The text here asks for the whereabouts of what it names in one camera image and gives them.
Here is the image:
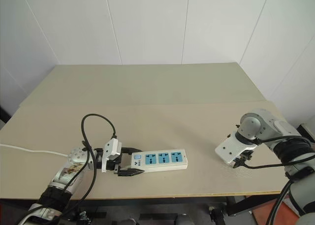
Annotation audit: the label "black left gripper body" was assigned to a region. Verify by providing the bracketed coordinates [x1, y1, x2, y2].
[107, 147, 127, 174]

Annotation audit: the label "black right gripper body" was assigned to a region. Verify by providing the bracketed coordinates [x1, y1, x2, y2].
[236, 150, 254, 164]

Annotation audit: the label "white power strip blue sockets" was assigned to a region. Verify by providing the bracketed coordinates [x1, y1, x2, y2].
[121, 148, 189, 174]

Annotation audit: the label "black caster wheel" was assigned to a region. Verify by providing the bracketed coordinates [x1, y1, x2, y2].
[208, 202, 227, 224]

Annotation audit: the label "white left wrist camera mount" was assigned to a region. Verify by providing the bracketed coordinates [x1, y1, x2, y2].
[101, 138, 123, 173]

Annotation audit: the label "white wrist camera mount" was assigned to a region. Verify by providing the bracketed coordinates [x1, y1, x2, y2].
[214, 133, 258, 167]
[101, 138, 123, 173]

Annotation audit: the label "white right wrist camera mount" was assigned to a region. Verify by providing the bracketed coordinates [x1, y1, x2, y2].
[214, 133, 258, 167]

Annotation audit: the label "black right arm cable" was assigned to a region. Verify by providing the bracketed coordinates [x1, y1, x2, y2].
[242, 134, 315, 225]

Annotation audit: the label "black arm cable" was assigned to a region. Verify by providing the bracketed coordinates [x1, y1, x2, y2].
[59, 114, 118, 220]
[242, 134, 315, 225]

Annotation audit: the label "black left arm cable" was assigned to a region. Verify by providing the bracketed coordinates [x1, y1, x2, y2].
[59, 114, 118, 220]

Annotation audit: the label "black metal table frame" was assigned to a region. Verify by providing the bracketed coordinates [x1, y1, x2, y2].
[225, 192, 282, 217]

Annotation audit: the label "white power strip cord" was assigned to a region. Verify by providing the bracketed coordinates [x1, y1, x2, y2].
[0, 143, 69, 158]

